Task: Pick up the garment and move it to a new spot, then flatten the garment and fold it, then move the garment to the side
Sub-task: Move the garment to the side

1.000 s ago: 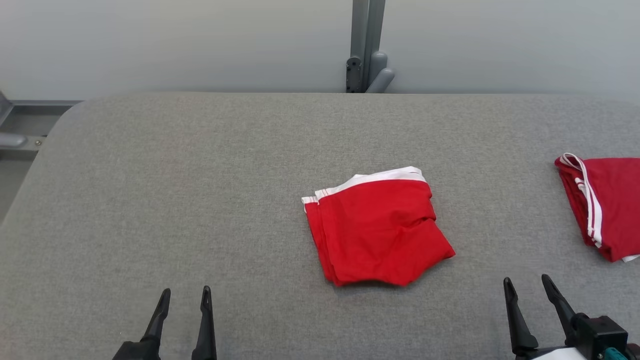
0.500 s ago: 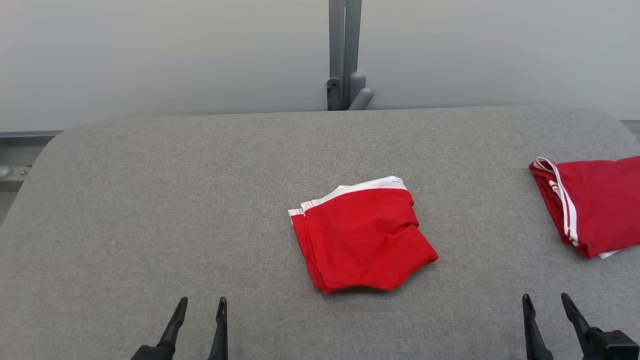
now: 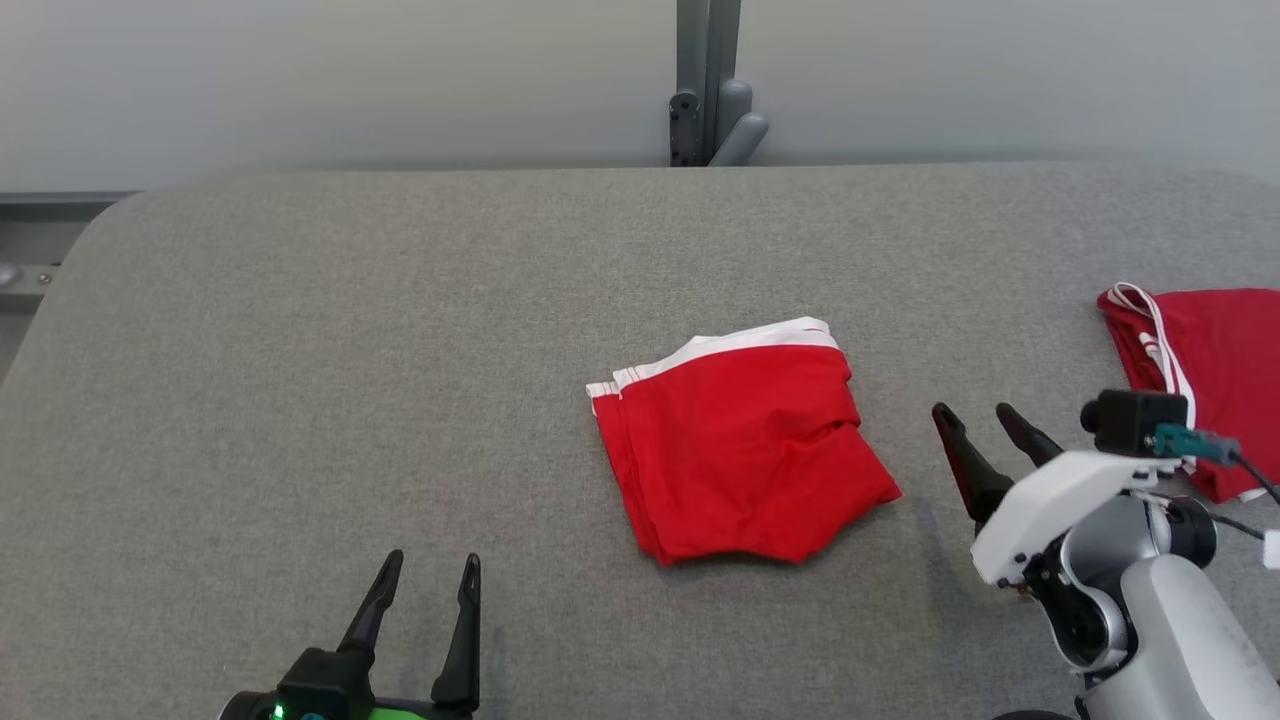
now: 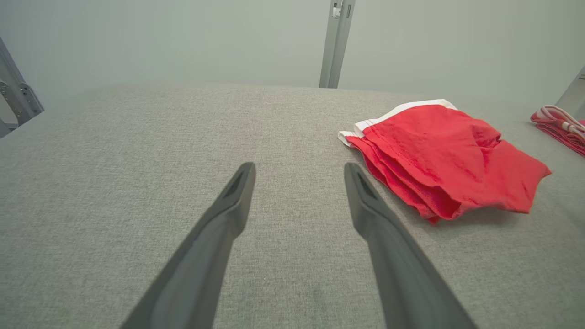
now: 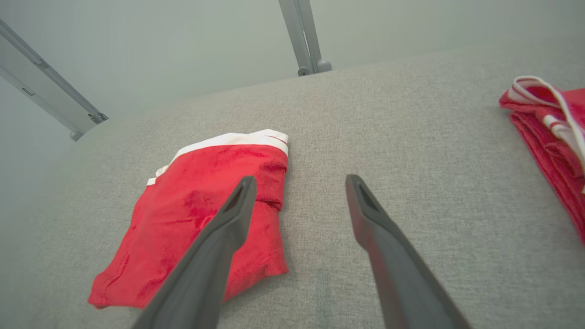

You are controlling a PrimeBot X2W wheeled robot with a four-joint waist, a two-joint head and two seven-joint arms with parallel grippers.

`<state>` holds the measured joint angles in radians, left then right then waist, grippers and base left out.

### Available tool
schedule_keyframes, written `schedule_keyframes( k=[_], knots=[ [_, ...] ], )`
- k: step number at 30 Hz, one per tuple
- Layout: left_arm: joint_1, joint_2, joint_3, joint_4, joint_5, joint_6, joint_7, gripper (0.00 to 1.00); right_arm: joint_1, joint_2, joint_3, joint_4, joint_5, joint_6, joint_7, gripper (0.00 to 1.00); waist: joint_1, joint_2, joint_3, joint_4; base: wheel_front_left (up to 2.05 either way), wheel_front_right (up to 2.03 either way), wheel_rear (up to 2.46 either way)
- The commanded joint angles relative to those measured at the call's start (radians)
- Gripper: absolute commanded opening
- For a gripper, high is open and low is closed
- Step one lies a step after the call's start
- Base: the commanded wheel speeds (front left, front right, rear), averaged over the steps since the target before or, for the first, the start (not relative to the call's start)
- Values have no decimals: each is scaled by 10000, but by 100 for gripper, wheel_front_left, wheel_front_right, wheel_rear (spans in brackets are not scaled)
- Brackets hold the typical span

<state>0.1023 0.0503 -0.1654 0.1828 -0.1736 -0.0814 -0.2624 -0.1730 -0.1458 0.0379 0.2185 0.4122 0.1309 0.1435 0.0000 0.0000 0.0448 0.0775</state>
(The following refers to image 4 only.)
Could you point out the grey metal frame leg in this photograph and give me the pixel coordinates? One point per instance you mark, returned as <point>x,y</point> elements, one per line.
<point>573,96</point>

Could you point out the red Bulls basketball jersey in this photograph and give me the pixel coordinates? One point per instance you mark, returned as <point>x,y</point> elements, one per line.
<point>562,125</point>

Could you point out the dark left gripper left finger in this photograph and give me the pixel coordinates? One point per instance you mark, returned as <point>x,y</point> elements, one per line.
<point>201,265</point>

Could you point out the red white shorts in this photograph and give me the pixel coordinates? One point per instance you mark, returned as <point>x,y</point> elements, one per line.
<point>438,160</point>

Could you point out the grey metal corner bracket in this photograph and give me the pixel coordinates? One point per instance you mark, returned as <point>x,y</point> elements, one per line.
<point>18,96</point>

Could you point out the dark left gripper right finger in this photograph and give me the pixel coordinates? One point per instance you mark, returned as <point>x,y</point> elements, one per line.
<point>402,274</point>

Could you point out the grey metal partition post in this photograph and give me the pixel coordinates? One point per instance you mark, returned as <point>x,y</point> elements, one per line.
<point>337,45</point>

